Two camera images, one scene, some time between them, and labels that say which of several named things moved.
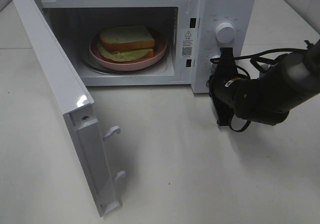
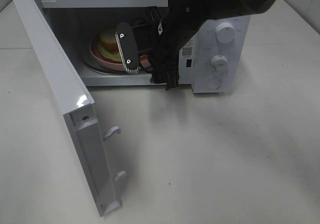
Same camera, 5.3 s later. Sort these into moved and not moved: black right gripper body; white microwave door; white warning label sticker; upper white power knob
Moved: black right gripper body
Not moved: white warning label sticker; white microwave door; upper white power knob
